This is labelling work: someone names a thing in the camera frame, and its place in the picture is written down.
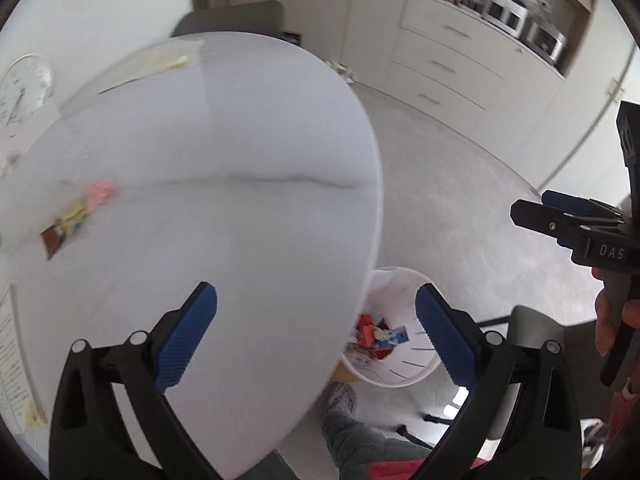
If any brown wrapper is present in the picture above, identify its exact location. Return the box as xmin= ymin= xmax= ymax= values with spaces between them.
xmin=40 ymin=220 xmax=76 ymax=261

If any red wrapper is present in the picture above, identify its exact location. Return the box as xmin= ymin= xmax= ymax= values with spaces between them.
xmin=355 ymin=314 xmax=382 ymax=347

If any yellow paper ball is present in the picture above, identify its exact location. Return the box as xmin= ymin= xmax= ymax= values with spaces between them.
xmin=60 ymin=202 xmax=94 ymax=234

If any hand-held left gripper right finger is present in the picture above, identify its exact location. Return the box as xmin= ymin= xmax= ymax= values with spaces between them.
xmin=415 ymin=282 xmax=583 ymax=480

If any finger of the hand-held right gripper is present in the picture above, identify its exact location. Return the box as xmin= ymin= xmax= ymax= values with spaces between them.
xmin=542 ymin=190 xmax=623 ymax=221
xmin=510 ymin=200 xmax=621 ymax=246

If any open yellow notebook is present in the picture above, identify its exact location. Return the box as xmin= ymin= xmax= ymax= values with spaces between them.
xmin=95 ymin=42 xmax=191 ymax=94

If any person's red clothing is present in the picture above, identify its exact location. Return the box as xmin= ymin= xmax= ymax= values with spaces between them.
xmin=367 ymin=460 xmax=432 ymax=480

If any blue snack wrapper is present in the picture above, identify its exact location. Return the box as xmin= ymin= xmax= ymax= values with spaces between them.
xmin=375 ymin=327 xmax=409 ymax=350

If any person's leg in grey pants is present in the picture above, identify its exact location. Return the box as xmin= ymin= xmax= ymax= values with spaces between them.
xmin=320 ymin=382 xmax=432 ymax=480

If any white waste bin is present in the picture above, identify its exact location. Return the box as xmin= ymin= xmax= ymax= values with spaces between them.
xmin=340 ymin=266 xmax=444 ymax=389

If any open illustrated book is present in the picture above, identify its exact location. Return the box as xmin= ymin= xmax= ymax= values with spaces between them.
xmin=0 ymin=285 xmax=42 ymax=427

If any round silver wall clock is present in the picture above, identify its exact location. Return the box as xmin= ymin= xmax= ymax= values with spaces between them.
xmin=0 ymin=54 xmax=54 ymax=127

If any pink paper ball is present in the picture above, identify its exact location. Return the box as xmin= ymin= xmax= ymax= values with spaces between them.
xmin=86 ymin=179 xmax=119 ymax=212

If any person's right hand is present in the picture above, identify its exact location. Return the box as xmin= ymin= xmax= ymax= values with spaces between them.
xmin=592 ymin=266 xmax=640 ymax=357

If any beige drawer cabinet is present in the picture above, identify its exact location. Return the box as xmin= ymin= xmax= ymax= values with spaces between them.
xmin=389 ymin=0 xmax=568 ymax=137

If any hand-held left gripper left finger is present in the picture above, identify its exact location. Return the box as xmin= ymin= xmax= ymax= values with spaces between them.
xmin=50 ymin=281 xmax=223 ymax=480

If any grey chair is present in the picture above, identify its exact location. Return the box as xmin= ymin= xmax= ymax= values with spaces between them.
xmin=170 ymin=0 xmax=286 ymax=42

